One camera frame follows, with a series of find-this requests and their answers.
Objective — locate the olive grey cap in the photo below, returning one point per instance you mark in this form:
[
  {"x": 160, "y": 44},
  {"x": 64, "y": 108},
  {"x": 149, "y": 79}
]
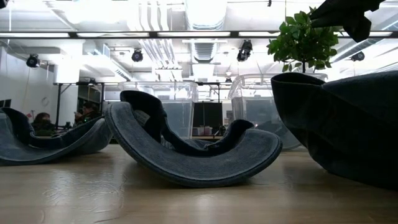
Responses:
[{"x": 354, "y": 18}]

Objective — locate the black computer monitor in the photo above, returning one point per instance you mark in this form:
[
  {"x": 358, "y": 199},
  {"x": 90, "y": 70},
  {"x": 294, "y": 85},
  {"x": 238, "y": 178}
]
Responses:
[{"x": 207, "y": 115}]

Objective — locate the clear plastic container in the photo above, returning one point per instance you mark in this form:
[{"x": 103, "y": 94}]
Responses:
[
  {"x": 252, "y": 90},
  {"x": 180, "y": 93}
]

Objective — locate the ceiling vent grille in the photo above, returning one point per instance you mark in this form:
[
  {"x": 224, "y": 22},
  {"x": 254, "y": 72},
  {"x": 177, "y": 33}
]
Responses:
[{"x": 203, "y": 51}]

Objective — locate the black ceiling spotlight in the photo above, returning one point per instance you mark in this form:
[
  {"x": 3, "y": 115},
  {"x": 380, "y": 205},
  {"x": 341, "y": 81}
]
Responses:
[
  {"x": 137, "y": 55},
  {"x": 244, "y": 50},
  {"x": 357, "y": 56},
  {"x": 32, "y": 60}
]

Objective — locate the person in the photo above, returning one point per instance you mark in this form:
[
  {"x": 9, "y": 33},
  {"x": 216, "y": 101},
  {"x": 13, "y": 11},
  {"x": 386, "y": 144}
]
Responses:
[
  {"x": 87, "y": 113},
  {"x": 42, "y": 123}
]

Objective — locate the green leafy plant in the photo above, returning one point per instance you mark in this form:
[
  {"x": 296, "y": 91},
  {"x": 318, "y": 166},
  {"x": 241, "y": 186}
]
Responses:
[{"x": 304, "y": 43}]

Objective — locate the black metal rack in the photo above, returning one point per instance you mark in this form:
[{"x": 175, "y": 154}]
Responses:
[{"x": 58, "y": 105}]

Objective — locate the black overhead beam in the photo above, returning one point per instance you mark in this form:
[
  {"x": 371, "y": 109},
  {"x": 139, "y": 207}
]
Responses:
[{"x": 74, "y": 35}]

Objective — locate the silver ventilation duct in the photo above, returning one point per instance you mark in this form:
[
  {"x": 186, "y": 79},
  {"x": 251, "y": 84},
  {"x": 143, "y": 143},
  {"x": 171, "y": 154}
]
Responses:
[{"x": 205, "y": 12}]

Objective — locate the round wall clock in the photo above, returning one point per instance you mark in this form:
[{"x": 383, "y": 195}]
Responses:
[{"x": 45, "y": 101}]

